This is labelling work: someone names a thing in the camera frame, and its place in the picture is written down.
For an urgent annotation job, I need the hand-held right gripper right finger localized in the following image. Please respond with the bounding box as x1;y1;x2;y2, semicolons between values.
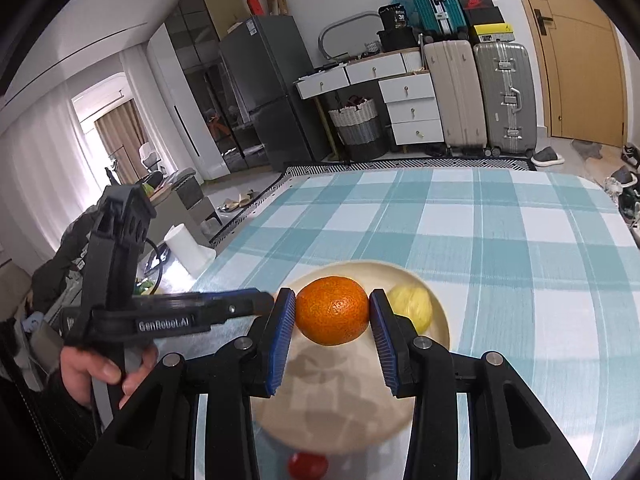
368;289;592;480

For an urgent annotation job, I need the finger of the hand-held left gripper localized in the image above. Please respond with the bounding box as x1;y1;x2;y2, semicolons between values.
210;292;277;331
132;287;262;311

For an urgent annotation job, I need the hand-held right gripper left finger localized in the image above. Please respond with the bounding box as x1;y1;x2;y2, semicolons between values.
75;287;297;480

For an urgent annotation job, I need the yellow-green citrus fruit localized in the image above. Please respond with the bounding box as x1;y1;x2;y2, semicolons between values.
389;284;433;335

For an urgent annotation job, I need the orange mandarin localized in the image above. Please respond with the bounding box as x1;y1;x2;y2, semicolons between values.
295;276;371;347

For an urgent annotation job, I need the cream round plate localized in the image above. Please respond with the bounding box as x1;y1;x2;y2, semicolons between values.
250;259;451;453

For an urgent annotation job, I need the red tomato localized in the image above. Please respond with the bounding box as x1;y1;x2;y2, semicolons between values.
286;452;329;480

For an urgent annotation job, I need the person's left forearm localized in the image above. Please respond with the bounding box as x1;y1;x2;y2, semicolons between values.
0;320;103;480

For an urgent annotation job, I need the person's left hand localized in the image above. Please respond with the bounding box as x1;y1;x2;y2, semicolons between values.
60;346;159;409

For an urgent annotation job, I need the white cylinder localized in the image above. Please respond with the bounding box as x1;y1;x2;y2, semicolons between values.
163;223;217;277

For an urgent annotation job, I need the pair of beige slippers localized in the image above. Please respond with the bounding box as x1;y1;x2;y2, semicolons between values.
215;190;257;214

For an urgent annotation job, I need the grey sofa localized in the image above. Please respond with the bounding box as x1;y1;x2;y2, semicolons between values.
142;167;223;233

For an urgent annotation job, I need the white office chair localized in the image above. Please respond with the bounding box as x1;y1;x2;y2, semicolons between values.
137;142;166;176

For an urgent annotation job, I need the brown curtain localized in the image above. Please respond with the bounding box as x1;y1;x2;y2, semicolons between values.
94;99;147;186

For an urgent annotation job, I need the blue plaid tablecloth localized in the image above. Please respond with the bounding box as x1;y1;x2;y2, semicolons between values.
145;167;640;480

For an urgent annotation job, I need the dark glass wardrobe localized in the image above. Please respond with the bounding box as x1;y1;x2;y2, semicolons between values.
164;0;251;173

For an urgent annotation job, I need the woven laundry basket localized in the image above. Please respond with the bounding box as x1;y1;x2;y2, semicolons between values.
328;96;392;162

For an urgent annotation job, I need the grey refrigerator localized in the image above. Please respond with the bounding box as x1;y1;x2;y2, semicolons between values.
219;15;330;172

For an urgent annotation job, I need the white desk with drawers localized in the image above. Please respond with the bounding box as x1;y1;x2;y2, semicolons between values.
294;49;445;147

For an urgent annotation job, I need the beige suitcase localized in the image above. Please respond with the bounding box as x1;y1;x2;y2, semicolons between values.
422;39;490;157

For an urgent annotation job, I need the silver suitcase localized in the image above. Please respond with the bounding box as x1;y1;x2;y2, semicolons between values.
472;41;539;157

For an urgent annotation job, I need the pile of shoes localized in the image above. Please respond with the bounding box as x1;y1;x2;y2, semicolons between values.
602;142;640;235

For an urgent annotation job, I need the oval mirror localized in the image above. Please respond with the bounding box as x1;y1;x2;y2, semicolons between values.
318;13;385;62

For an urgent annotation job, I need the black storage box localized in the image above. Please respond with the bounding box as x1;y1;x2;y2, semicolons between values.
375;28;422;54

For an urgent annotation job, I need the black tub with label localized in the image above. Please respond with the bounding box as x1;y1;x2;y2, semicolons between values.
378;3;414;32

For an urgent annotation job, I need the wooden door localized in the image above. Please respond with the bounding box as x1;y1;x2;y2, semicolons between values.
504;0;630;150

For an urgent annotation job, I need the stack of shoe boxes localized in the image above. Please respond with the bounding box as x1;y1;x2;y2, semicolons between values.
452;0;517;44

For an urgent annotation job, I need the black door handle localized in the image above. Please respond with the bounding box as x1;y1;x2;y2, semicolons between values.
533;8;556;37

